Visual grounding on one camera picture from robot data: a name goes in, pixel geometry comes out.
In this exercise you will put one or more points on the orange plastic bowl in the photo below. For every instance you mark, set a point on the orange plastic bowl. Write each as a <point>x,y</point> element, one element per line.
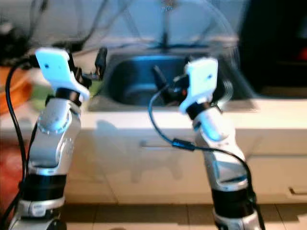
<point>10,81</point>

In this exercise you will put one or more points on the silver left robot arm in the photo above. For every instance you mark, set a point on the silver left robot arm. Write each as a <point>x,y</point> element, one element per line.
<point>53,139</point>

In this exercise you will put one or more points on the black countertop appliance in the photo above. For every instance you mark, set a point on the black countertop appliance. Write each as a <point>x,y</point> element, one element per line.
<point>273,48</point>

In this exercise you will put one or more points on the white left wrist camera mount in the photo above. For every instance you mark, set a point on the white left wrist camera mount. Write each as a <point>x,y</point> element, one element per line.
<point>60,72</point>

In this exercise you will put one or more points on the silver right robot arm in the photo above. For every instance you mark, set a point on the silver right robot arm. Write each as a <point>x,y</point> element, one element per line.
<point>220,143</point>

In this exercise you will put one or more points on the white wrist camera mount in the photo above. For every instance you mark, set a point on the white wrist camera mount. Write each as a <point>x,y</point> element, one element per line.
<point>60,72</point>
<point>201,79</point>

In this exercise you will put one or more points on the red plastic bag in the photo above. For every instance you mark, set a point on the red plastic bag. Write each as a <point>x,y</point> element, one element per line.
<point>9,177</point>

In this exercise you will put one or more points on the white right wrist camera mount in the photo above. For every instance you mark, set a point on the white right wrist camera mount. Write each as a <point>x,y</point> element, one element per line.
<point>201,79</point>

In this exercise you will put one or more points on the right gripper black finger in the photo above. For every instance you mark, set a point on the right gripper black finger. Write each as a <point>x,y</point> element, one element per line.
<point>160,79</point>

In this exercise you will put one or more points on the stainless steel sink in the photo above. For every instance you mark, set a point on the stainless steel sink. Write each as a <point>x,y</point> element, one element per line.
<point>129,81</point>

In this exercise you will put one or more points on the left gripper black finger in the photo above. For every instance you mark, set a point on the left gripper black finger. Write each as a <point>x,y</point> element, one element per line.
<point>101,61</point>

